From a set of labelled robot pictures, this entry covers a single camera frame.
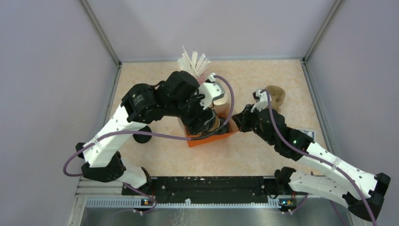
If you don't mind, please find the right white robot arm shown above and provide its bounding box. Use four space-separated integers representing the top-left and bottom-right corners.
232 105 391 223

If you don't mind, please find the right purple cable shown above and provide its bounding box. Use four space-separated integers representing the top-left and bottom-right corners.
260 89 378 226

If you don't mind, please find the bundle of white wrapped straws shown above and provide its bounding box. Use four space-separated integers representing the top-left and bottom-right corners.
177 46 211 78

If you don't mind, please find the blue playing card deck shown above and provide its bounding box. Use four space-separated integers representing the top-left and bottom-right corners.
297 128 316 140

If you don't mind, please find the black plastic lid stack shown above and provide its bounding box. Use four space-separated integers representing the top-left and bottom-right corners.
132 126 152 144

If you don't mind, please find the orange paper bag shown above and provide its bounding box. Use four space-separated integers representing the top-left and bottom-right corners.
177 100 239 148

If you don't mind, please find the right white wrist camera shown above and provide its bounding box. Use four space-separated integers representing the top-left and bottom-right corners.
251 89 271 113

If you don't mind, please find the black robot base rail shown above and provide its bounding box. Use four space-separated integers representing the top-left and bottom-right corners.
139 176 301 204

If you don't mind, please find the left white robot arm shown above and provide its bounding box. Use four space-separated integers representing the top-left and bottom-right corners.
81 71 225 195

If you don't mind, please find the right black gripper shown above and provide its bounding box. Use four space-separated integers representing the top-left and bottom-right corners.
232 104 275 146

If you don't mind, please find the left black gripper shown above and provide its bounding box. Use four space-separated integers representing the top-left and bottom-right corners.
166 86 217 134

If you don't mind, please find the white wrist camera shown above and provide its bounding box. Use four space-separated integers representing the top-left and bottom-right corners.
198 73 225 110
251 89 271 113

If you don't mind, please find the purple cable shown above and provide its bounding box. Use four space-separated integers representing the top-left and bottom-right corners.
260 89 378 226
62 74 235 216

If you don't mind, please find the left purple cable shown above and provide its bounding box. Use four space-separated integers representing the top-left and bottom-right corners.
62 74 235 216

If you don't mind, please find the pink cylindrical straw holder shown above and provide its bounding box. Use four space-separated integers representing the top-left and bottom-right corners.
197 74 207 85

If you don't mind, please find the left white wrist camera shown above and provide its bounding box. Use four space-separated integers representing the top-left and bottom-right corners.
198 73 225 110

